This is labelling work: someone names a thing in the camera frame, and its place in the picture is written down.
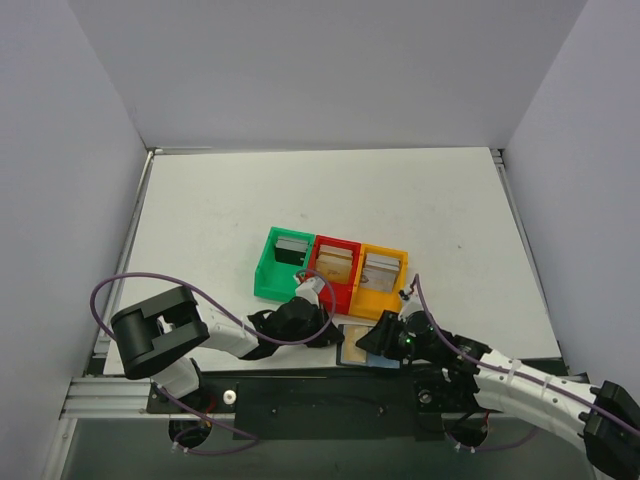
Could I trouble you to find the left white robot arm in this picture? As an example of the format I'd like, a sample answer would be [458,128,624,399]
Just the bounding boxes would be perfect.
[111,279,344,412]

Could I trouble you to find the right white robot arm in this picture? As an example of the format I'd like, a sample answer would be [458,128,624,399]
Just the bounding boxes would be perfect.
[356,309,639,479]

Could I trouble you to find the aluminium frame rail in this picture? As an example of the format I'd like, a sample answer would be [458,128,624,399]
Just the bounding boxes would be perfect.
[59,374,601,419]

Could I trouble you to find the green plastic bin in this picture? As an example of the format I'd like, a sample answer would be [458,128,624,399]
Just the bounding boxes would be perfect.
[253,227,315,302]

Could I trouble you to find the tan cards in red bin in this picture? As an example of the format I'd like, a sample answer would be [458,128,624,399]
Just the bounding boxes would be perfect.
[315,244,353,284]

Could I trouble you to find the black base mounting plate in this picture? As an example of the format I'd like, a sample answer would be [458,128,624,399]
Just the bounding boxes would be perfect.
[144,367,506,444]

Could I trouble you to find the black card holder wallet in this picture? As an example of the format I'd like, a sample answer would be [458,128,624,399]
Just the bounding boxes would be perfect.
[336,324,400,370]

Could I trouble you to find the dark cards in green bin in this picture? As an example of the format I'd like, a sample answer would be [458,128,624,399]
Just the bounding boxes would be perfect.
[274,236,309,266]

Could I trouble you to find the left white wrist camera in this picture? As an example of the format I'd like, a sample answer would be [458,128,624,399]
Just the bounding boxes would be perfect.
[295,277,325,306]

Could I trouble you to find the yellow plastic bin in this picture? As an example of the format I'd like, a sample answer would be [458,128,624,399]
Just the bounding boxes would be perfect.
[349,243,409,321]

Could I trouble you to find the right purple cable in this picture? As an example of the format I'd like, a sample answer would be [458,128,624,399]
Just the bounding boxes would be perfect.
[409,272,640,455]

